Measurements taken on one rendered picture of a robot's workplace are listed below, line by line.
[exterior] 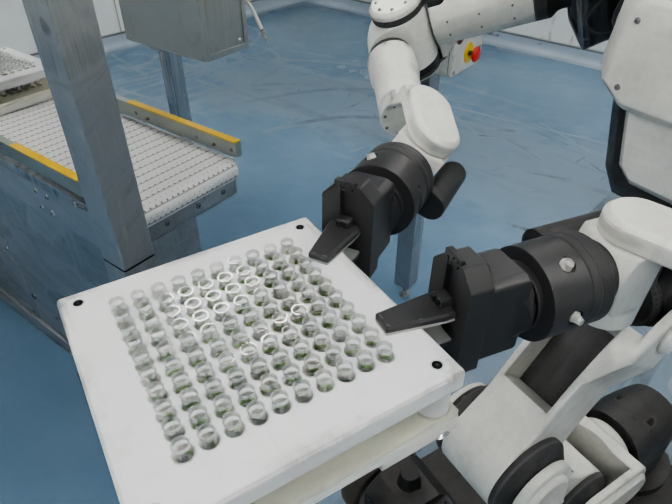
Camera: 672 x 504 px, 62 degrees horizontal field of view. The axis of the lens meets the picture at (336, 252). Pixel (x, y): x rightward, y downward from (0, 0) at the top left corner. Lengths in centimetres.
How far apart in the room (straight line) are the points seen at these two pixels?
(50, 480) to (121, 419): 129
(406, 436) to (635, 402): 98
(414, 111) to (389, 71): 13
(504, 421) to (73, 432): 123
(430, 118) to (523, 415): 45
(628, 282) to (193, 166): 83
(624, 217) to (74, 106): 66
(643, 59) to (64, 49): 69
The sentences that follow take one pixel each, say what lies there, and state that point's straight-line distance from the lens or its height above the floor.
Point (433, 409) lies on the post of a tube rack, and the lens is 45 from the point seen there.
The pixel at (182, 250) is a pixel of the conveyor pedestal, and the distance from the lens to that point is 131.
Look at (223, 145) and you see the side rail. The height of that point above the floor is 82.
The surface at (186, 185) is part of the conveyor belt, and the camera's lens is 109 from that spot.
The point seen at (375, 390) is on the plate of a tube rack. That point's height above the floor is 101.
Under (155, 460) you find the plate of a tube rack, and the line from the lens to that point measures 40.
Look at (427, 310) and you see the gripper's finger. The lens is 46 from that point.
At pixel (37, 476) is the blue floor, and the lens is 173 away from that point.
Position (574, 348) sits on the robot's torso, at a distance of 92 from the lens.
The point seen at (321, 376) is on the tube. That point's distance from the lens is 42.
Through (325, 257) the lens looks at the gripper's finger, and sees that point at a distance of 51.
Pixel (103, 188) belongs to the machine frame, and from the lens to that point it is 88.
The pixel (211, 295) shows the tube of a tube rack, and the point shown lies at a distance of 49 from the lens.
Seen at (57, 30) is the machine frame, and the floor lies 113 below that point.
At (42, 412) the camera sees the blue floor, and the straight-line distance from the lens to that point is 186.
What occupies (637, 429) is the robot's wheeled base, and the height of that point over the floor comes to 35.
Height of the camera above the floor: 133
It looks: 37 degrees down
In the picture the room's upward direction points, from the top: straight up
